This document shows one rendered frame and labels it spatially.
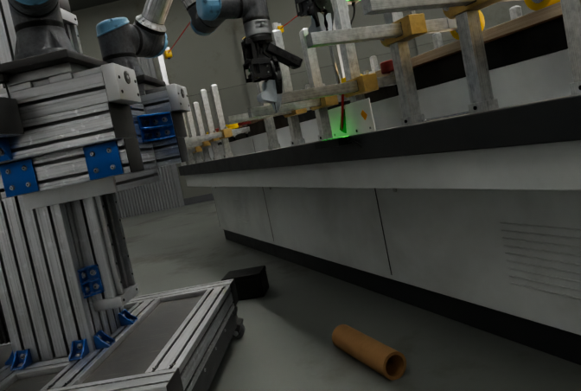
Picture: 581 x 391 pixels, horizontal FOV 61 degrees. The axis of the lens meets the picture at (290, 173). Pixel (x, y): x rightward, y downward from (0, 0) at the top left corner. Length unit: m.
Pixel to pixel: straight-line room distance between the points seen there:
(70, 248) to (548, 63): 1.37
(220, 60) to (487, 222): 7.33
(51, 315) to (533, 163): 1.36
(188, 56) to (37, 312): 7.30
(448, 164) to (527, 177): 0.23
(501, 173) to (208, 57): 7.66
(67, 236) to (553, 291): 1.35
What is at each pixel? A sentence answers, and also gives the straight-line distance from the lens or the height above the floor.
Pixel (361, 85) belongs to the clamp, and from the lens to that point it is 1.51.
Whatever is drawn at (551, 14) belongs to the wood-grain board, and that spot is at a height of 0.88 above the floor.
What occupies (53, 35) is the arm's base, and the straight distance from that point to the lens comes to 1.40.
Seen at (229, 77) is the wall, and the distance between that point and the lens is 8.49.
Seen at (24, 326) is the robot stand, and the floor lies 0.34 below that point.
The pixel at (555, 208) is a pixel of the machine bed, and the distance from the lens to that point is 1.39.
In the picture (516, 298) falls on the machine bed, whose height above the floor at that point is 0.16.
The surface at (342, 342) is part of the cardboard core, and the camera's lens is 1.69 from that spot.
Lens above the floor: 0.72
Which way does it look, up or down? 4 degrees down
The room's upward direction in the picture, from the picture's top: 12 degrees counter-clockwise
